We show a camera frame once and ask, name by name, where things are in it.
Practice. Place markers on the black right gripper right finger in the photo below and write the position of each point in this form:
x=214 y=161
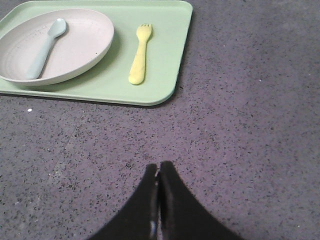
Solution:
x=182 y=216

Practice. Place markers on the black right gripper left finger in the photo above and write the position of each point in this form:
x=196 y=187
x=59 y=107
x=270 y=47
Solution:
x=138 y=218

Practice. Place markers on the yellow plastic fork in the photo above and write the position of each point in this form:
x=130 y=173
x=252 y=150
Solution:
x=138 y=67

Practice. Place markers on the white round plate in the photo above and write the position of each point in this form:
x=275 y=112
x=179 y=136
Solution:
x=87 y=39

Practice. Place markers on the green rectangular tray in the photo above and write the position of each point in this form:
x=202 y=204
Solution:
x=108 y=80

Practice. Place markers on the light blue plastic spoon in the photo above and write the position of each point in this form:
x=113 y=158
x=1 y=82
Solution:
x=57 y=29

